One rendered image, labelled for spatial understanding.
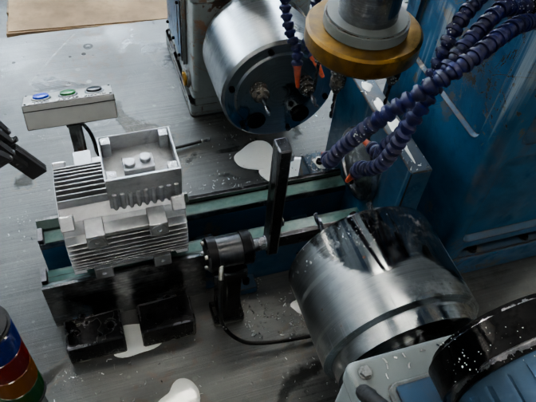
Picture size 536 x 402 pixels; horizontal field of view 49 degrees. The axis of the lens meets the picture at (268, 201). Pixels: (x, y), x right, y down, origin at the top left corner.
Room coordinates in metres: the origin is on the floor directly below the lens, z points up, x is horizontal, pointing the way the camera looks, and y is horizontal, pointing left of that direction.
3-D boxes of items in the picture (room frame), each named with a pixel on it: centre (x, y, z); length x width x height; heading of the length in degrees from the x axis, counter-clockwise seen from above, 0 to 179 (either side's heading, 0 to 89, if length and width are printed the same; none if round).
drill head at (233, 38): (1.11, 0.06, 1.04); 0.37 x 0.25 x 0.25; 22
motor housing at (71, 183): (0.64, 0.25, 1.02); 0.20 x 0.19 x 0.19; 113
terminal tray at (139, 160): (0.66, 0.22, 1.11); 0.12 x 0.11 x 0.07; 113
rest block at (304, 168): (0.91, -0.10, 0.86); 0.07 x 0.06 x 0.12; 22
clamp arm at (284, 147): (0.61, -0.01, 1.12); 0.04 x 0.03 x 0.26; 112
